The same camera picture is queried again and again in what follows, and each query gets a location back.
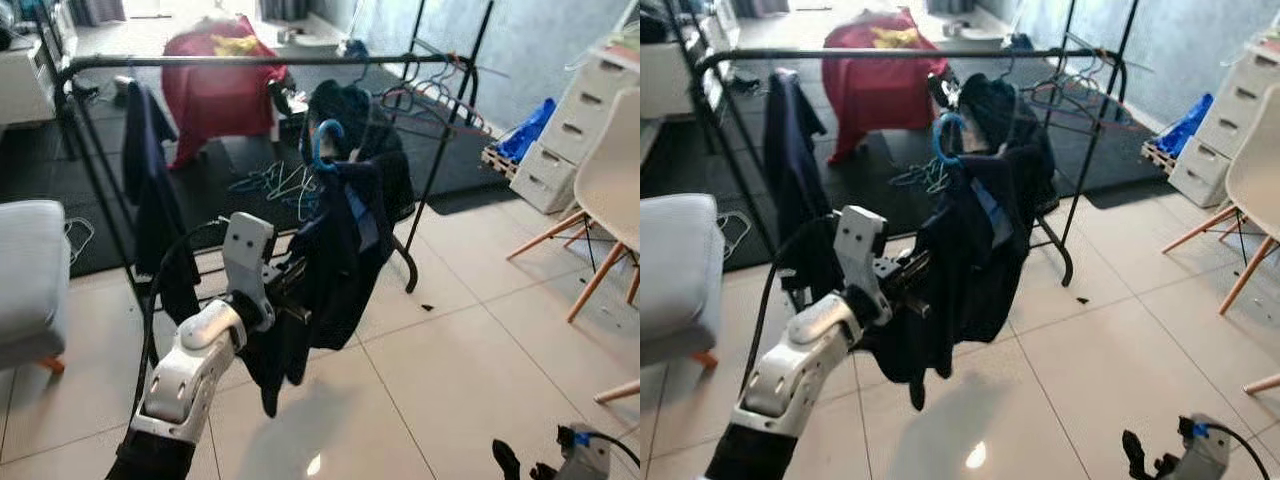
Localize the blue plastic bag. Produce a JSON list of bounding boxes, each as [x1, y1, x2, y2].
[[495, 96, 557, 165], [1150, 92, 1215, 158]]

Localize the navy hanging garment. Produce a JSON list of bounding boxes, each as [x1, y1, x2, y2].
[[765, 68, 846, 301], [120, 78, 203, 326]]

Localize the black metal clothes rack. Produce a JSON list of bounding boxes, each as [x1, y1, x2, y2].
[[665, 0, 1136, 291], [35, 0, 498, 371]]

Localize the grey upholstered sofa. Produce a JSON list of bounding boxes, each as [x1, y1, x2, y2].
[[640, 192, 723, 369], [0, 198, 73, 376]]

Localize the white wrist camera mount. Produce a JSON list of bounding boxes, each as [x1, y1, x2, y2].
[[556, 424, 614, 480], [222, 211, 278, 331], [1180, 412, 1234, 480], [833, 205, 889, 326]]

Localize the bright blue clothes hanger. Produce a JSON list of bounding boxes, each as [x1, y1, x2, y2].
[[311, 117, 348, 173], [932, 111, 969, 169]]

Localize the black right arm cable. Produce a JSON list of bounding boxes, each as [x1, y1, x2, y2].
[[1195, 420, 1273, 480], [575, 428, 641, 471]]

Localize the small wooden pallet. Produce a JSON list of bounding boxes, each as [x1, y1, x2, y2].
[[1141, 138, 1179, 174], [481, 143, 523, 183]]

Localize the dark navy garment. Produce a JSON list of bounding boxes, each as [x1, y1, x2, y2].
[[858, 150, 1043, 413], [238, 160, 393, 419]]

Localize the black hanging garment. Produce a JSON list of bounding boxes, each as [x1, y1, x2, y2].
[[308, 80, 417, 236], [962, 72, 1058, 246]]

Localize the large black floor mat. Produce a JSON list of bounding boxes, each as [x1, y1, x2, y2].
[[0, 55, 521, 281], [640, 50, 1176, 271]]

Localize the white drawer cabinet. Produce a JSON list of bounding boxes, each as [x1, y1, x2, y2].
[[537, 40, 641, 216], [1168, 38, 1280, 209]]

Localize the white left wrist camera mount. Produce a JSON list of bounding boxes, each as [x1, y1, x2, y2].
[[222, 211, 278, 331], [833, 205, 889, 326]]

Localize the red cloth with yellow print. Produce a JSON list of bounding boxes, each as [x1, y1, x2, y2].
[[822, 8, 951, 167], [160, 14, 293, 169]]

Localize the white low cabinet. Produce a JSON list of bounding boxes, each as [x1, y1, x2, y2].
[[0, 0, 79, 129], [640, 0, 723, 121]]

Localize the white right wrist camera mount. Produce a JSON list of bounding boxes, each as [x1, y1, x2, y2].
[[1180, 412, 1234, 480], [556, 424, 614, 480]]

